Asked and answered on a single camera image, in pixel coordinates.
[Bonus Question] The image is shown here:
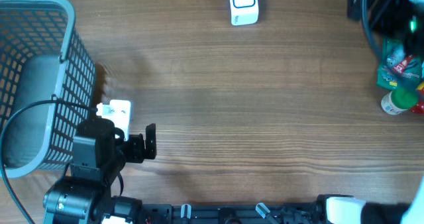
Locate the green lid jar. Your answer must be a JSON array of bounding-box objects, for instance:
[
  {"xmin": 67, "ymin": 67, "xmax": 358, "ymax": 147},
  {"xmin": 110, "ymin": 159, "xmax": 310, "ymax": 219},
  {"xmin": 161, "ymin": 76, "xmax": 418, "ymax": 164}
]
[{"xmin": 381, "ymin": 87, "xmax": 419, "ymax": 115}]

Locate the green snack bag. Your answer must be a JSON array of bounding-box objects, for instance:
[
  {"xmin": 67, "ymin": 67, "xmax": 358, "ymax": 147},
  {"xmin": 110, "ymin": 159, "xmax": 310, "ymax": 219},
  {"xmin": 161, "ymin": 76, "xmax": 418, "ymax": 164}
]
[{"xmin": 376, "ymin": 38, "xmax": 422, "ymax": 90}]

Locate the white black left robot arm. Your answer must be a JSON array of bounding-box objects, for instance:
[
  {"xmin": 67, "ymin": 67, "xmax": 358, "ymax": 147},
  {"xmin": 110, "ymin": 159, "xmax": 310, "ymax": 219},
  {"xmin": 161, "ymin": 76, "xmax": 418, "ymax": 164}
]
[{"xmin": 43, "ymin": 117, "xmax": 156, "ymax": 223}]

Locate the grey plastic shopping basket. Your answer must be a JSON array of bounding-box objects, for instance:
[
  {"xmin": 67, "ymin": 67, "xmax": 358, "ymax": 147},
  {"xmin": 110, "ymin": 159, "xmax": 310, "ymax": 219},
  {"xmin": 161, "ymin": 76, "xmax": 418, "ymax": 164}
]
[{"xmin": 1, "ymin": 0, "xmax": 96, "ymax": 178}]

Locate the red chilli sauce bottle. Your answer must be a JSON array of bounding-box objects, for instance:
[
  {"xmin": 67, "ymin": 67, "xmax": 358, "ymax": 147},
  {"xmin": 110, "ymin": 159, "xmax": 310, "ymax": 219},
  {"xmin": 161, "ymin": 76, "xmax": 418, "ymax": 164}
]
[{"xmin": 409, "ymin": 82, "xmax": 424, "ymax": 115}]

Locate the red sauce sachet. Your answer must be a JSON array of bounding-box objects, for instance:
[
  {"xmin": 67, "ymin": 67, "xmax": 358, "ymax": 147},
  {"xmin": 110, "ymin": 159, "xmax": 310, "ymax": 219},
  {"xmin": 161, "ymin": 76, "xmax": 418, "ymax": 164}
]
[{"xmin": 392, "ymin": 55, "xmax": 420, "ymax": 74}]

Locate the white barcode scanner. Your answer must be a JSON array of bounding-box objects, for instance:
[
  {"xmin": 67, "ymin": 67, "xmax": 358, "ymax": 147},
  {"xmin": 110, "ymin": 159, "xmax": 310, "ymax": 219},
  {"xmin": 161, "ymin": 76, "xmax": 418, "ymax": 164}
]
[{"xmin": 229, "ymin": 0, "xmax": 259, "ymax": 26}]

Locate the teal wet wipes pack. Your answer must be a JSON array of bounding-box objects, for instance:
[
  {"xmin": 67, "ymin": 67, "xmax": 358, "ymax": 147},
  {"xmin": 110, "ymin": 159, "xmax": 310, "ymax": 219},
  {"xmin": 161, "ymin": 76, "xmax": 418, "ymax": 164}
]
[{"xmin": 386, "ymin": 45, "xmax": 405, "ymax": 68}]

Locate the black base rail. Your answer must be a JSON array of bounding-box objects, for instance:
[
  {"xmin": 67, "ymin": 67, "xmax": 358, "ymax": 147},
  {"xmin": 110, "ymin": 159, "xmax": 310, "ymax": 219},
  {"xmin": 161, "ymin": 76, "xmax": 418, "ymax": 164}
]
[{"xmin": 139, "ymin": 201, "xmax": 329, "ymax": 224}]

